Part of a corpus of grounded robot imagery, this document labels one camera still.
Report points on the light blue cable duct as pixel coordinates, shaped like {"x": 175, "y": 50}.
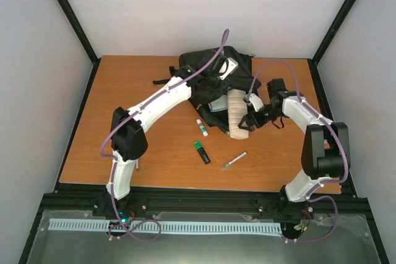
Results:
{"x": 168, "y": 227}

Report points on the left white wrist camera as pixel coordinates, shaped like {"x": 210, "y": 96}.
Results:
{"x": 228, "y": 67}

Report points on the green highlighter marker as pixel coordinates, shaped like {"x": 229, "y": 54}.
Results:
{"x": 202, "y": 153}

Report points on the silver craft knife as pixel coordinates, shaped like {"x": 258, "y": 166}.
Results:
{"x": 237, "y": 158}

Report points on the dog picture book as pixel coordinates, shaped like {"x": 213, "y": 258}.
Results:
{"x": 219, "y": 104}

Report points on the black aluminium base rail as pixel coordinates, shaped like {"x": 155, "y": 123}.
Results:
{"x": 143, "y": 202}

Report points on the beige pencil case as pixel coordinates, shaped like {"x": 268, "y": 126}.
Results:
{"x": 237, "y": 109}

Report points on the right black frame post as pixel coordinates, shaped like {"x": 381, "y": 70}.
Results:
{"x": 336, "y": 24}

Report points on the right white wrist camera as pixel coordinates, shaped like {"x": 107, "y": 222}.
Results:
{"x": 252, "y": 100}

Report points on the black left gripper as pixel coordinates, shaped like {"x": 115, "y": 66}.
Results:
{"x": 221, "y": 91}

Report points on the black frame post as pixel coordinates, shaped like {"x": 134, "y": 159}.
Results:
{"x": 78, "y": 29}
{"x": 336, "y": 24}

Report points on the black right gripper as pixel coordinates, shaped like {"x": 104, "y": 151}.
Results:
{"x": 250, "y": 117}

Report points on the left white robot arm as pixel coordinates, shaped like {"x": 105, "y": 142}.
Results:
{"x": 127, "y": 142}

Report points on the white glue stick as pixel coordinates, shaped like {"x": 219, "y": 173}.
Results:
{"x": 202, "y": 128}

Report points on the black student backpack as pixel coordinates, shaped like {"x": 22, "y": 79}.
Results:
{"x": 210, "y": 89}

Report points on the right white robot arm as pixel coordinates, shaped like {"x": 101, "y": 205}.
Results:
{"x": 325, "y": 157}

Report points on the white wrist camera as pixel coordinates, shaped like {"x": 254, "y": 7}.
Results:
{"x": 252, "y": 100}
{"x": 228, "y": 67}

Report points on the left black frame post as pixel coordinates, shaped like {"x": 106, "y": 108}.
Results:
{"x": 78, "y": 29}

